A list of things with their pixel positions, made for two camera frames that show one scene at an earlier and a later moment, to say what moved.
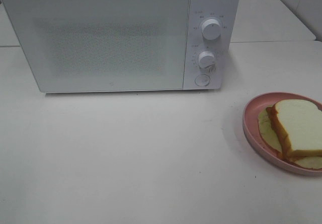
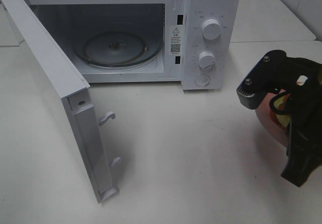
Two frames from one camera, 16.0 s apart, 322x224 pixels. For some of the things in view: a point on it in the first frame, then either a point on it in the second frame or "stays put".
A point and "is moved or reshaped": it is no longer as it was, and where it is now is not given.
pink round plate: (285, 129) is moved or reshaped
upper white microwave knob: (211, 29) stays put
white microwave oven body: (89, 37) stays put
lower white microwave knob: (206, 59) stays put
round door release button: (202, 80) stays put
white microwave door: (97, 42) → (67, 91)
